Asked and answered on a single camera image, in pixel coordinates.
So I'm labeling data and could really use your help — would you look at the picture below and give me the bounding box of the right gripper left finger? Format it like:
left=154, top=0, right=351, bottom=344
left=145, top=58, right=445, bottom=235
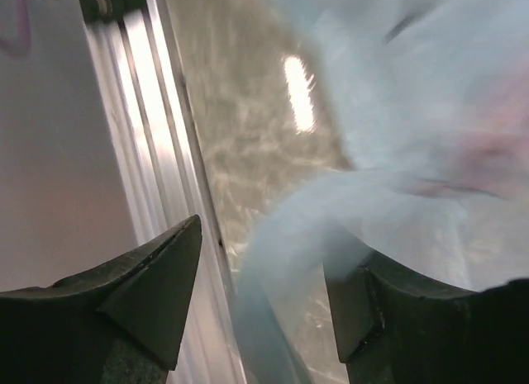
left=1, top=216, right=202, bottom=384

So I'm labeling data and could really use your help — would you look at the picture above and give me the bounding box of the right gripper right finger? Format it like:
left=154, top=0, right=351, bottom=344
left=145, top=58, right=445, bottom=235
left=324, top=251, right=528, bottom=384

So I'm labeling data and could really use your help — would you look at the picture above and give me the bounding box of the light blue plastic bag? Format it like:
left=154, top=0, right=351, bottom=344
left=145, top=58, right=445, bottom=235
left=232, top=0, right=528, bottom=383

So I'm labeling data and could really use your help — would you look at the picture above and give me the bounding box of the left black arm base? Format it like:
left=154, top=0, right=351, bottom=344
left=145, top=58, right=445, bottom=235
left=79, top=0, right=147, bottom=25

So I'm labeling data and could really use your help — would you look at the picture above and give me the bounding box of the aluminium mounting rail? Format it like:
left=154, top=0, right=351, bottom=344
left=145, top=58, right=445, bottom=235
left=87, top=0, right=246, bottom=383

